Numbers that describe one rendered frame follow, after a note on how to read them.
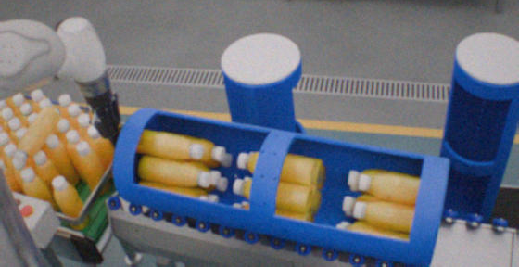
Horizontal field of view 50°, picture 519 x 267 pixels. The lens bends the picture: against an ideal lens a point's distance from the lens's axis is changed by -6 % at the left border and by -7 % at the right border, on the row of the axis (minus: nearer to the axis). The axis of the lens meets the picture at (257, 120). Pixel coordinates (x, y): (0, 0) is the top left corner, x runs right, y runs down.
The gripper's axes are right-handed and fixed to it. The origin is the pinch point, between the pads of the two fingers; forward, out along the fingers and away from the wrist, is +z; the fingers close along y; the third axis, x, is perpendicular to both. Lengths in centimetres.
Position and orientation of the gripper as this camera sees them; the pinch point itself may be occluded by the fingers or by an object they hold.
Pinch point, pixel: (116, 140)
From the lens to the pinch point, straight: 171.6
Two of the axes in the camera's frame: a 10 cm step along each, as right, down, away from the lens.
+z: 1.1, 7.1, 7.0
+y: -3.2, 6.9, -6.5
